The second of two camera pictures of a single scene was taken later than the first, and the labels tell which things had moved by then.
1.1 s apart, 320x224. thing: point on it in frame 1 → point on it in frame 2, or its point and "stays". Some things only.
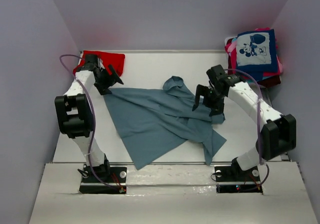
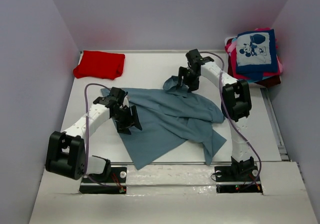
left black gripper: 110,81 → 123,127
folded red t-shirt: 107,58 stays
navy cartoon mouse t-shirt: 256,53 stays
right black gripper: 217,109 → 193,85
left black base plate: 103,180 stays
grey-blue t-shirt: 153,123 stays
